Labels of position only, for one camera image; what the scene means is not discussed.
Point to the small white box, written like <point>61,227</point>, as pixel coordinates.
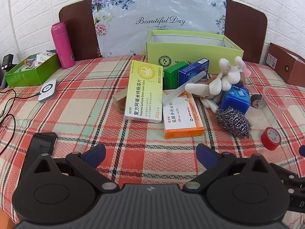
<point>45,55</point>

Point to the small gold cardboard box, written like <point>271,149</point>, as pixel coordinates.
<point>119,101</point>

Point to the translucent plastic tube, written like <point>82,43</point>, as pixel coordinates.
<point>176,93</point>

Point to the yellow white medicine box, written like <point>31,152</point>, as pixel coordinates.
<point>140,93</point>

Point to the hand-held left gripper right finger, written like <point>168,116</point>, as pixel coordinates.
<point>208,155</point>

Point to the small green carton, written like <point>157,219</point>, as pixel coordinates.
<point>171,76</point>

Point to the green cardboard tray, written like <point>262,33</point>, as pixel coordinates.
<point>31,76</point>

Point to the black tape roll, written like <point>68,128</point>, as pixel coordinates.
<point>255,101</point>

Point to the red tape roll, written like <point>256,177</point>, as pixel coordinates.
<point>269,139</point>

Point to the brown cardboard box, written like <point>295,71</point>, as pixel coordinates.
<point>281,64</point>

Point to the brown wooden headboard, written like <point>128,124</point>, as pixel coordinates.
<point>78,33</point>

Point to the pink thermos bottle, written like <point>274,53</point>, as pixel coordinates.
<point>62,45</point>

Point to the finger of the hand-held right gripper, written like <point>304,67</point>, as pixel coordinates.
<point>302,150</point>

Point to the blue plastic box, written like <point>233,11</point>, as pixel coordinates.
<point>234,100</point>

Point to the black charger device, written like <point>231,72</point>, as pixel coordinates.
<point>7,64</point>

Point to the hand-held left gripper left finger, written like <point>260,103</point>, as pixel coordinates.
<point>94,156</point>

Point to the floral plastic bag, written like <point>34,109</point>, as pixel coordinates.
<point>157,12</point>

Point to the black smartphone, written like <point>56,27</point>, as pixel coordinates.
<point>40,145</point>

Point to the blue medicine box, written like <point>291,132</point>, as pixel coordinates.
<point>193,72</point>

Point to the light green cardboard box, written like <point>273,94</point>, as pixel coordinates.
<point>185,52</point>

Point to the orange white medicine box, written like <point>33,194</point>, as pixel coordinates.
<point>181,116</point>

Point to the steel wool scrubber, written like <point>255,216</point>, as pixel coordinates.
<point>232,122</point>

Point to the clear plastic cup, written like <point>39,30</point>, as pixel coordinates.
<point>274,100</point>

